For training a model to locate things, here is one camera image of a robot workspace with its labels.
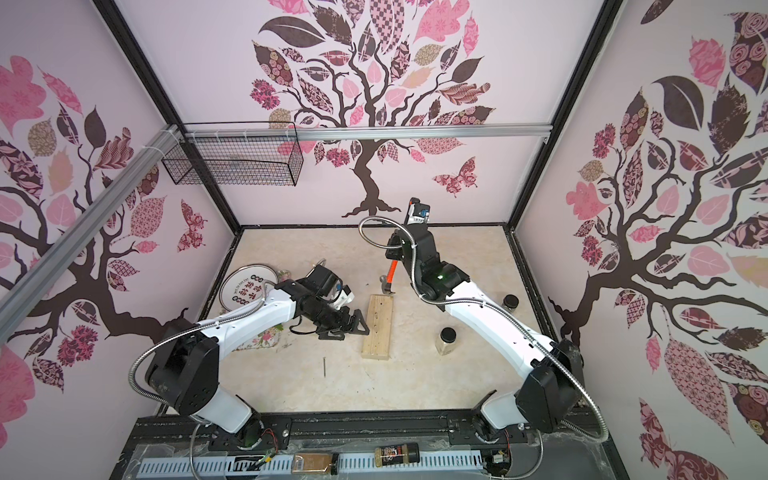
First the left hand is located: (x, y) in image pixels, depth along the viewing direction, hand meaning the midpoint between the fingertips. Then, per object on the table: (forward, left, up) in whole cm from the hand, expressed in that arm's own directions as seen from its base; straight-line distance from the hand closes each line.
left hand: (356, 339), depth 81 cm
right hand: (+20, -12, +23) cm, 33 cm away
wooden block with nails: (+6, -6, -6) cm, 11 cm away
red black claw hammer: (+10, -9, +13) cm, 19 cm away
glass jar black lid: (0, -25, 0) cm, 25 cm away
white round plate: (+23, +40, -7) cm, 47 cm away
